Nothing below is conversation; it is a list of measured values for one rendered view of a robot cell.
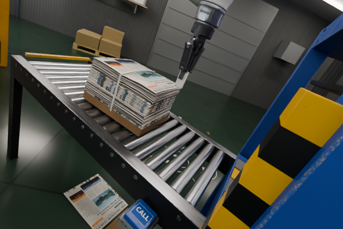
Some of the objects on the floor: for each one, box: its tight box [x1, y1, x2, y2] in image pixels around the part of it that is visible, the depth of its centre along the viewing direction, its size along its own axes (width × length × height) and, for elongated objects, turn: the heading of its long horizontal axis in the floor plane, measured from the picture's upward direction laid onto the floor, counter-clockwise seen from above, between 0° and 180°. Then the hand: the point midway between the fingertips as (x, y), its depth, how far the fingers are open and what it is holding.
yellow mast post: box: [0, 0, 11, 67], centre depth 205 cm, size 9×9×185 cm
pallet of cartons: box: [72, 26, 125, 58], centre depth 458 cm, size 123×94×70 cm
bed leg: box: [6, 74, 23, 161], centre depth 119 cm, size 6×6×68 cm
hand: (181, 79), depth 65 cm, fingers closed
